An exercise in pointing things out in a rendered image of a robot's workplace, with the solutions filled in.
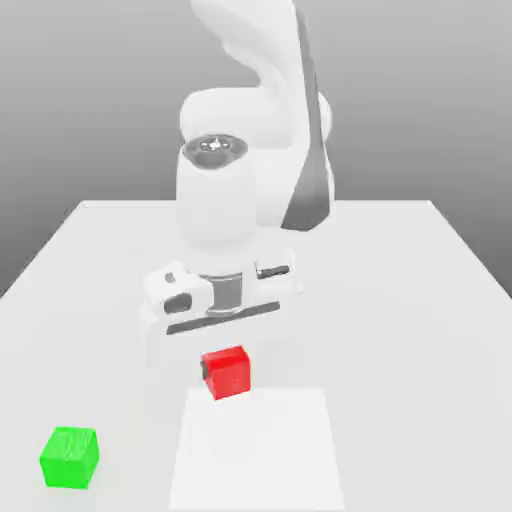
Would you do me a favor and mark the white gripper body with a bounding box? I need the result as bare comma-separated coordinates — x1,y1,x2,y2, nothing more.
143,296,302,368

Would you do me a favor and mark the small red cube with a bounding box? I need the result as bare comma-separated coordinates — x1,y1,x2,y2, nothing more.
200,345,253,402

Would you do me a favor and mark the small green cube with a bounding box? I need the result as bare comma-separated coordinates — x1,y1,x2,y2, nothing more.
38,426,100,490

